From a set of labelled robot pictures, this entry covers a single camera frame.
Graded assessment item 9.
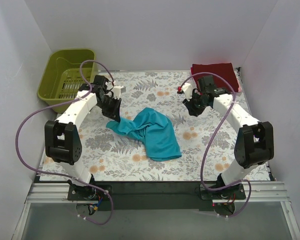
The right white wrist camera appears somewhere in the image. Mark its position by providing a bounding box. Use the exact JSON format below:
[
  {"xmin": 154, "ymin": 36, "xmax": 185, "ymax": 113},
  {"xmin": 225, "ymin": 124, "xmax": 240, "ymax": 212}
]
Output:
[{"xmin": 177, "ymin": 83, "xmax": 195, "ymax": 102}]

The olive green plastic basket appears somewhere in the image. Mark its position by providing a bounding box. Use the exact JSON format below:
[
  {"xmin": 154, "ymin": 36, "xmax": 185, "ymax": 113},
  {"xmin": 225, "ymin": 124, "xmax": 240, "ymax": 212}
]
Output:
[{"xmin": 37, "ymin": 48, "xmax": 96, "ymax": 106}]

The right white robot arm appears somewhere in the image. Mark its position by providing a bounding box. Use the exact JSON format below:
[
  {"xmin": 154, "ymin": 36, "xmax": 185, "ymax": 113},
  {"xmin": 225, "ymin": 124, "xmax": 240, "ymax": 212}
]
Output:
[{"xmin": 177, "ymin": 72, "xmax": 274, "ymax": 199}]

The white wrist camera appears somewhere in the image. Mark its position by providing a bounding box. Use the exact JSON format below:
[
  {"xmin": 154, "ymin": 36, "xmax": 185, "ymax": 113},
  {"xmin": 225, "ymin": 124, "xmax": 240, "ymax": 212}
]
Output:
[
  {"xmin": 177, "ymin": 83, "xmax": 195, "ymax": 102},
  {"xmin": 107, "ymin": 84, "xmax": 126, "ymax": 100}
]

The dark red folded t shirt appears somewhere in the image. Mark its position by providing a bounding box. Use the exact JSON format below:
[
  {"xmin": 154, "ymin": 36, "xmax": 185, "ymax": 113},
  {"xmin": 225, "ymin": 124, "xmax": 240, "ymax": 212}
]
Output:
[{"xmin": 190, "ymin": 63, "xmax": 241, "ymax": 93}]

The floral patterned table mat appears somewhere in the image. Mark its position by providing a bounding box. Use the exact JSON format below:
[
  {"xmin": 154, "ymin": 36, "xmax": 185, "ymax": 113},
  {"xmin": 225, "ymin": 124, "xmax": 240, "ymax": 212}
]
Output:
[{"xmin": 44, "ymin": 72, "xmax": 268, "ymax": 188}]

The aluminium frame rail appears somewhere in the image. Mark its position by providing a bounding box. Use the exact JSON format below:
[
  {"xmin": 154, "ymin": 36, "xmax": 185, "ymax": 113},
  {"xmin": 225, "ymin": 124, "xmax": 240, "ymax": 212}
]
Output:
[{"xmin": 26, "ymin": 181, "xmax": 70, "ymax": 203}]

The teal t shirt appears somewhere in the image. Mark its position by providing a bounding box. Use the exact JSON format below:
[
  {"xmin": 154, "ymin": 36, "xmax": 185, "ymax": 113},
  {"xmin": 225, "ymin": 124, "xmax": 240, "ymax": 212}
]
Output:
[{"xmin": 106, "ymin": 107, "xmax": 182, "ymax": 162}]

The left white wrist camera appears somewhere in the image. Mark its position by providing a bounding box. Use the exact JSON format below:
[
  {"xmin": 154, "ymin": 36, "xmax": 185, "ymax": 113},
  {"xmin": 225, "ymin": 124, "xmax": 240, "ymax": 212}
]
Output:
[{"xmin": 107, "ymin": 84, "xmax": 126, "ymax": 100}]

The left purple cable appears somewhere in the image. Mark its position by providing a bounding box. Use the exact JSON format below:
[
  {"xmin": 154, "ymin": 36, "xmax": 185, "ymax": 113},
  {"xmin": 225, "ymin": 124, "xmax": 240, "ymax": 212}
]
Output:
[{"xmin": 14, "ymin": 59, "xmax": 116, "ymax": 226}]

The pink folded t shirt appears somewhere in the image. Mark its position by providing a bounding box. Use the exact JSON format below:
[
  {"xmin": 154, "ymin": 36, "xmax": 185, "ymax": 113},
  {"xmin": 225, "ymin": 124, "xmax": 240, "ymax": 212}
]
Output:
[{"xmin": 190, "ymin": 63, "xmax": 242, "ymax": 93}]

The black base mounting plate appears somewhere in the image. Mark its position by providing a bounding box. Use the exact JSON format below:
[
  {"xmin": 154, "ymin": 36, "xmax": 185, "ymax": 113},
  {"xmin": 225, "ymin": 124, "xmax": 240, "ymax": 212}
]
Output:
[{"xmin": 66, "ymin": 181, "xmax": 247, "ymax": 212}]

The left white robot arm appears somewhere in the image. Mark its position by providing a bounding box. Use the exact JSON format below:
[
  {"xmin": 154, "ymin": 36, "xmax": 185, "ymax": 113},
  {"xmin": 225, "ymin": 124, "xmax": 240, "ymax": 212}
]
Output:
[{"xmin": 44, "ymin": 75, "xmax": 126, "ymax": 200}]

